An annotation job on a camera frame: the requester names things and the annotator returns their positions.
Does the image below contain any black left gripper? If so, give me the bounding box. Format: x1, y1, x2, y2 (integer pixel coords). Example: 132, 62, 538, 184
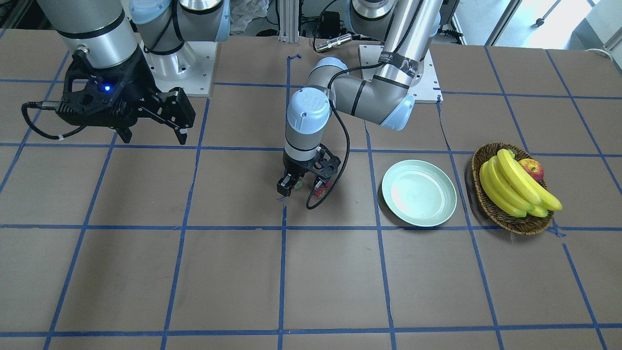
277, 144, 342, 197

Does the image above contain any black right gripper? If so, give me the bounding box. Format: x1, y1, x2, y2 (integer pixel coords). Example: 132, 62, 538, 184
56, 49, 196, 145

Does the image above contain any dark red strawberry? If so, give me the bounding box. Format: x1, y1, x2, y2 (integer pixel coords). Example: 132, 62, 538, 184
313, 183, 331, 198

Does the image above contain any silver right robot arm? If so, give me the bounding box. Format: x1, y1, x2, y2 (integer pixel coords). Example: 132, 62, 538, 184
21, 0, 230, 145

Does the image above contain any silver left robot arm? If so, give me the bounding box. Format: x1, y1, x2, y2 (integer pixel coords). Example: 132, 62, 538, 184
277, 0, 442, 196

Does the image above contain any pale green round plate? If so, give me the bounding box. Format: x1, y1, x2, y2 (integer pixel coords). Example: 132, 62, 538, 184
380, 159, 457, 228

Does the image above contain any yellow banana bunch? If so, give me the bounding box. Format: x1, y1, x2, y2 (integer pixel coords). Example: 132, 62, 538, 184
477, 148, 563, 219

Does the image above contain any brown wicker basket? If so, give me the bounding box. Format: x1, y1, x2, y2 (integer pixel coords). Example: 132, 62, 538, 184
471, 142, 562, 235

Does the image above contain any red yellow apple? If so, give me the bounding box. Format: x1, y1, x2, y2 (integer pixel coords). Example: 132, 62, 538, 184
519, 158, 544, 183

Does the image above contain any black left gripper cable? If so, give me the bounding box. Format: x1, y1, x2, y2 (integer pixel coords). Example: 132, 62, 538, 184
305, 63, 389, 210

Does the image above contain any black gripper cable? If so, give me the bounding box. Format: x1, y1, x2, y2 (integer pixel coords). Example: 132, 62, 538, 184
21, 101, 88, 142
305, 63, 389, 210

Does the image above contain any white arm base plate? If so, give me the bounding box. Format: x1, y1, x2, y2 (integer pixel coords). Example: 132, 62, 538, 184
359, 44, 444, 104
144, 41, 218, 97

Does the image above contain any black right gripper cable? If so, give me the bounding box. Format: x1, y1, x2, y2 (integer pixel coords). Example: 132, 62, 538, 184
21, 101, 88, 142

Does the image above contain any aluminium frame post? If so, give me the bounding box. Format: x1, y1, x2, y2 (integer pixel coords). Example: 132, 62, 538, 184
275, 0, 301, 46

